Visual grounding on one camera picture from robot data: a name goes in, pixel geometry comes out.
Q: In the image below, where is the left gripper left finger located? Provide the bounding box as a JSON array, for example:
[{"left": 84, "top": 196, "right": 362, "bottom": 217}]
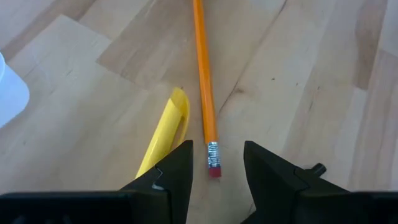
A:
[{"left": 119, "top": 139, "right": 194, "bottom": 224}]

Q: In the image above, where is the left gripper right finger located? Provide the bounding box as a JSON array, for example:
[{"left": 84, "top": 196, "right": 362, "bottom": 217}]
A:
[{"left": 241, "top": 140, "right": 349, "bottom": 224}]

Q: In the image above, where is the yellow plastic marker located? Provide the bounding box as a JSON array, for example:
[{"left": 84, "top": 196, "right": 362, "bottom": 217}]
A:
[{"left": 135, "top": 86, "right": 191, "bottom": 180}]

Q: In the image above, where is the orange pencil with eraser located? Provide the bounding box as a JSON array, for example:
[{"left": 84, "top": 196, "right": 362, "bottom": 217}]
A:
[{"left": 192, "top": 0, "right": 222, "bottom": 179}]

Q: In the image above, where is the blue translucent box lid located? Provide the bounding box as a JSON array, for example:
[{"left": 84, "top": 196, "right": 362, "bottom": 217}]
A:
[{"left": 0, "top": 52, "right": 30, "bottom": 129}]

